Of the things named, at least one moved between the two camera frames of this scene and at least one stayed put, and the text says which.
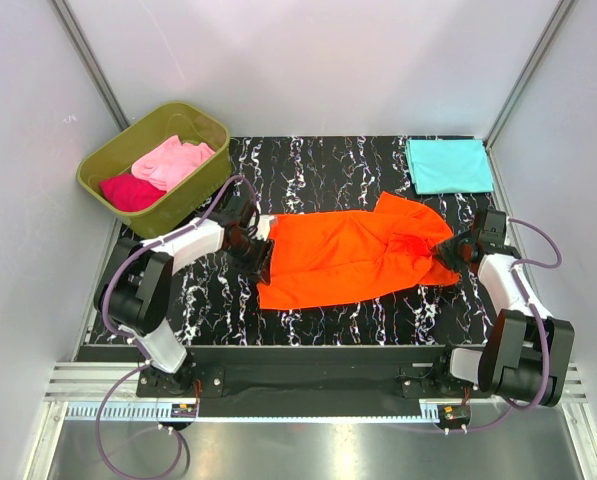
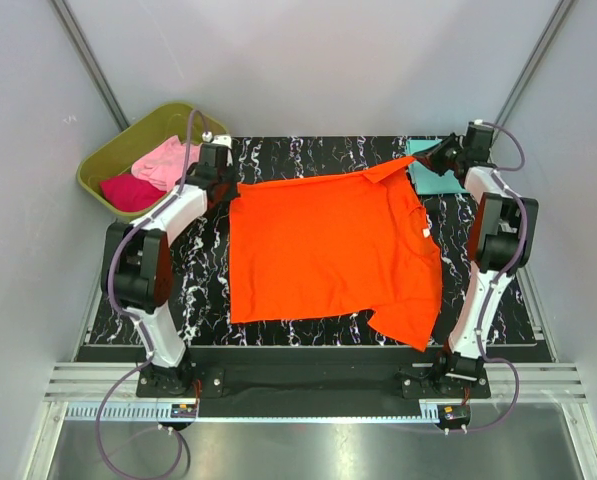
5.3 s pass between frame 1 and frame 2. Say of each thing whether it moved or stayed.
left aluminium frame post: stayed
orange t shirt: moved
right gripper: moved
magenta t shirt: stayed
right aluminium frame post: stayed
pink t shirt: stayed
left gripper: moved
